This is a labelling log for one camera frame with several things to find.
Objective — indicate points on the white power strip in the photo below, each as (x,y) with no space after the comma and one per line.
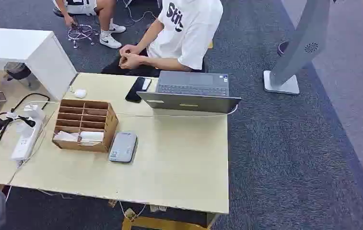
(27,139)

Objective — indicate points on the white cards stack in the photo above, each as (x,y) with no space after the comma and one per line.
(89,136)

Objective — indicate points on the wooden card box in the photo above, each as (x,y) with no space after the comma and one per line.
(109,127)

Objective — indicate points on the grey waste bin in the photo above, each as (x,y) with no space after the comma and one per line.
(19,72)

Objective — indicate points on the grey card case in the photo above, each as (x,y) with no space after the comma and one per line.
(123,146)

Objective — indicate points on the white computer mouse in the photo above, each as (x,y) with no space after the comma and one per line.
(80,93)

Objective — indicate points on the white cabinet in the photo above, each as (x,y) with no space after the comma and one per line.
(46,60)

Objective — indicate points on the black smartphone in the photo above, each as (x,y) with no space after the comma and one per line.
(135,90)

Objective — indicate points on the metal stool base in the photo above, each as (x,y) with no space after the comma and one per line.
(80,32)

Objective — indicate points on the person on stool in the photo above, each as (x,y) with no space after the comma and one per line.
(106,19)

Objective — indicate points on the grey laptop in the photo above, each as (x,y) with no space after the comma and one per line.
(190,102)

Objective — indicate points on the person in white shirt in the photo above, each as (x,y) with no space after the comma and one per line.
(186,35)

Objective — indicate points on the purple round object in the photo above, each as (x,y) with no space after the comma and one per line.
(282,47)

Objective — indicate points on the grey floor stand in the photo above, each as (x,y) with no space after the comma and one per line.
(298,47)

